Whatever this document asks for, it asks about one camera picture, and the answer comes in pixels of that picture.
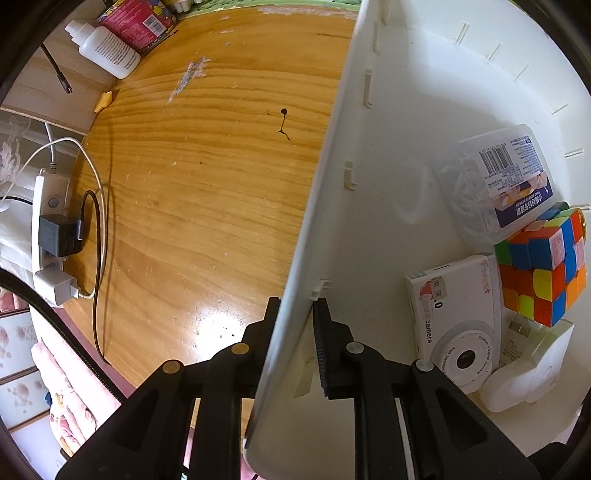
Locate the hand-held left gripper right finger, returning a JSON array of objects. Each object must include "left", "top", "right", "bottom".
[{"left": 311, "top": 298, "right": 542, "bottom": 480}]

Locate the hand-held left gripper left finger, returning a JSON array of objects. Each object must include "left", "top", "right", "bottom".
[{"left": 55, "top": 296, "right": 282, "bottom": 480}]

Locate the white toy camera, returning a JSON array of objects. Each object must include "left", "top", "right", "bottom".
[{"left": 405, "top": 254, "right": 504, "bottom": 395}]

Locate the white plug charger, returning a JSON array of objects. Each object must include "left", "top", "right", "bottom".
[{"left": 480, "top": 314, "right": 576, "bottom": 414}]

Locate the colourful puzzle cube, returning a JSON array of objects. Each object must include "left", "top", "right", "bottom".
[{"left": 493, "top": 202, "right": 588, "bottom": 328}]

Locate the white plastic tray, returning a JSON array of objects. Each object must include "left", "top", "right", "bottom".
[{"left": 242, "top": 0, "right": 591, "bottom": 480}]

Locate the clear plastic box blue label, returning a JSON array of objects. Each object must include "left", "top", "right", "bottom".
[{"left": 434, "top": 124, "right": 556, "bottom": 245}]

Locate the pink blanket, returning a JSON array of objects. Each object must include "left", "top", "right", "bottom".
[{"left": 30, "top": 323, "right": 126, "bottom": 459}]

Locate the white usb charger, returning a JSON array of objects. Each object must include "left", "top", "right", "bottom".
[{"left": 34, "top": 270, "right": 80, "bottom": 307}]

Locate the black power adapter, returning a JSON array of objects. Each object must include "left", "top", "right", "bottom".
[{"left": 38, "top": 213, "right": 82, "bottom": 259}]

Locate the white lace curtain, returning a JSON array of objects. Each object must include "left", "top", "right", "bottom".
[{"left": 0, "top": 111, "right": 49, "bottom": 222}]

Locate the white spray bottle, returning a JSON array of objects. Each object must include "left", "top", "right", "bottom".
[{"left": 65, "top": 20, "right": 142, "bottom": 79}]

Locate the wooden bookshelf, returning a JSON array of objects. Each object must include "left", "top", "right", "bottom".
[{"left": 0, "top": 18, "right": 117, "bottom": 137}]

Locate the pink can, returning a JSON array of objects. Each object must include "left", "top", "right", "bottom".
[{"left": 96, "top": 0, "right": 179, "bottom": 52}]

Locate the thin black cable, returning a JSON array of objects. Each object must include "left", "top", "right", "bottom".
[{"left": 78, "top": 189, "right": 112, "bottom": 366}]

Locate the thick black braided cable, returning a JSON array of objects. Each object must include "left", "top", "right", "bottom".
[{"left": 0, "top": 270, "right": 126, "bottom": 403}]

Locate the black hanging cable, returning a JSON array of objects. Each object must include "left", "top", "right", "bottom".
[{"left": 39, "top": 44, "right": 75, "bottom": 96}]

